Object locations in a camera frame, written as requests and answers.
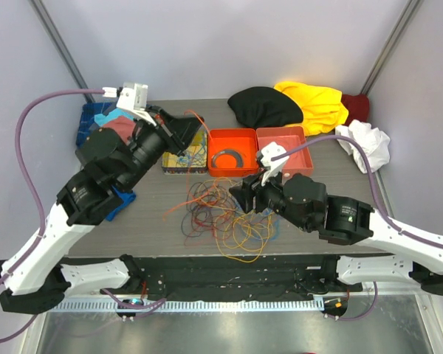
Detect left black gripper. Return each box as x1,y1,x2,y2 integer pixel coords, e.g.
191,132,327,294
118,104,205,192

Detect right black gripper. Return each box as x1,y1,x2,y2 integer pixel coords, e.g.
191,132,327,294
229,164,312,232

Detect light blue wire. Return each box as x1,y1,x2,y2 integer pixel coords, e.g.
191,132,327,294
168,145,208,170
176,143,208,170

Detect orange wire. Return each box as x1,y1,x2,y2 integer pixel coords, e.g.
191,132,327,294
162,108,244,222

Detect dark blue wire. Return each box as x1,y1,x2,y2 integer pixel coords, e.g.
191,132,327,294
179,173,207,239

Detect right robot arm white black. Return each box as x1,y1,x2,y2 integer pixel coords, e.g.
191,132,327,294
229,173,443,296

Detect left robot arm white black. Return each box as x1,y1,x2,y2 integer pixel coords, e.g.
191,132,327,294
0,106,203,315

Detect gold tin box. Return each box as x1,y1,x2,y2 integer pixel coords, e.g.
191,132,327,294
161,130,208,175

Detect orange square tray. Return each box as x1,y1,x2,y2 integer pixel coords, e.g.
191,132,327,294
207,128,258,178

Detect salmon pink cloth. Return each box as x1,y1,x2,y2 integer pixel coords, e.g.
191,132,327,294
103,116,136,142

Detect salmon pink square tray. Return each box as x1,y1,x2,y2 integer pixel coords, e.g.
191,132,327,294
256,126,314,182

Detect cyan cloth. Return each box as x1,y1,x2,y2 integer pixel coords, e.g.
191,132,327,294
94,110,120,127

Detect royal blue cloth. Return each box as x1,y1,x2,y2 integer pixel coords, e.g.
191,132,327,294
106,188,137,222

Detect black cloth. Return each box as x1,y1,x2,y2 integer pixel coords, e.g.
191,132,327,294
227,86,303,129

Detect blue plaid cloth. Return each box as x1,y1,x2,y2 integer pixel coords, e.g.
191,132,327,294
76,103,116,148

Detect yellow cloth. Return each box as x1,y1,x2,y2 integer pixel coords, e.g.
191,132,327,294
274,81,349,136

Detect white cloth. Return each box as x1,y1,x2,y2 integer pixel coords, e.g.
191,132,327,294
334,119,391,173

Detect dark red cloth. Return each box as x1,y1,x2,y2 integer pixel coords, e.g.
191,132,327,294
341,94,370,126

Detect grey coiled wire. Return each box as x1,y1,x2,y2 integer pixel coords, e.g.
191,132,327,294
211,148,246,167

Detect yellow tangled wire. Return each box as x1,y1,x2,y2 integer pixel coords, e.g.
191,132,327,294
206,176,281,263

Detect brown tangled wire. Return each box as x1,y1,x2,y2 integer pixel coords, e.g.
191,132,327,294
190,180,237,229

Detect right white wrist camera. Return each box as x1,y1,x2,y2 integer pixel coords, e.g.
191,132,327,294
256,142,289,187

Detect red tangled wire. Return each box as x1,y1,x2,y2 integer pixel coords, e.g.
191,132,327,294
183,206,230,248

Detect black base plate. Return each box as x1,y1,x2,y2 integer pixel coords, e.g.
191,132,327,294
58,254,387,300

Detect white slotted cable duct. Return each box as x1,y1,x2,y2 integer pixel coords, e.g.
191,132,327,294
50,297,324,313

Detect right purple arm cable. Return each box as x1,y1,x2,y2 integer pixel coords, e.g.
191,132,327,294
271,134,443,322

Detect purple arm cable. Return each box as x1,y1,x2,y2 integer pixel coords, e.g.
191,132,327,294
271,134,443,322
0,87,167,342

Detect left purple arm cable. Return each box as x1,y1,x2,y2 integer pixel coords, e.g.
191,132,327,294
0,87,167,342

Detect left aluminium frame post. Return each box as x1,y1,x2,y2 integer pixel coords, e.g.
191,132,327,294
29,0,88,89

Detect aluminium frame post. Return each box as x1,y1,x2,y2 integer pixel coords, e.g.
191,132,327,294
29,0,88,89
360,0,424,96

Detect right aluminium frame post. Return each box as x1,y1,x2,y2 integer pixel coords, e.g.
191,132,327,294
360,0,424,96

